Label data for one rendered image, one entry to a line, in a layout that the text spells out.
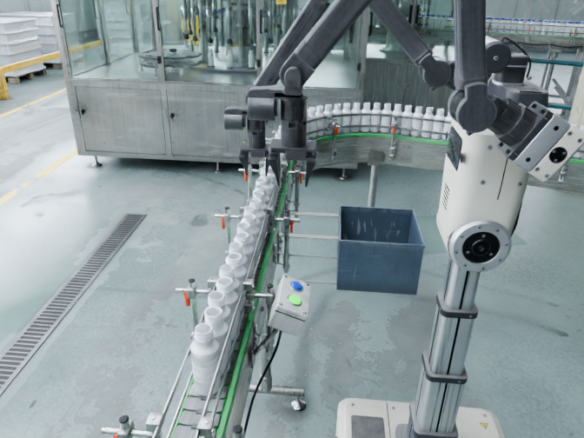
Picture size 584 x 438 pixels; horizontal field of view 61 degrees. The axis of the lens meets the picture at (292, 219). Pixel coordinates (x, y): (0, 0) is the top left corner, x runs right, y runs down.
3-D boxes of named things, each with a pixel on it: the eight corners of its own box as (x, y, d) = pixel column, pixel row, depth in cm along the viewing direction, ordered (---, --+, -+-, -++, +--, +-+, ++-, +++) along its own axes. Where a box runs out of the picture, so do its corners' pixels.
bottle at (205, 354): (191, 397, 107) (186, 337, 100) (196, 377, 113) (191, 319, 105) (219, 398, 107) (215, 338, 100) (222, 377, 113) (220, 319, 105)
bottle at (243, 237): (240, 291, 143) (238, 242, 136) (230, 282, 148) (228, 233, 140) (257, 285, 146) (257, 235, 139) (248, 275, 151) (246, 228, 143)
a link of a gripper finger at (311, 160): (315, 192, 111) (316, 152, 107) (282, 190, 112) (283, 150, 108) (316, 181, 117) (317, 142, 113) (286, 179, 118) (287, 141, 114)
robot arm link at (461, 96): (515, 109, 100) (507, 103, 105) (475, 82, 98) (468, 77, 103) (484, 146, 104) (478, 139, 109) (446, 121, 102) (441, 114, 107)
